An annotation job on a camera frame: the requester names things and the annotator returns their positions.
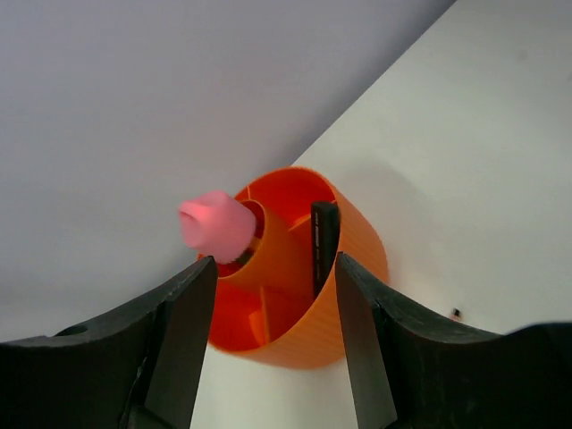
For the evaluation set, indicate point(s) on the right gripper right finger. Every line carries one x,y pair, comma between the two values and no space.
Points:
410,367

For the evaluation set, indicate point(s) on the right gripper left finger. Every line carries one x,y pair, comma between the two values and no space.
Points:
135,366

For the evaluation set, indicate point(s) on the black green-capped highlighter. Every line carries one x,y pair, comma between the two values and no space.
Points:
325,227

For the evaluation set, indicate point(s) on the orange pen holder cup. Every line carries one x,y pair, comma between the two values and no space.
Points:
267,310

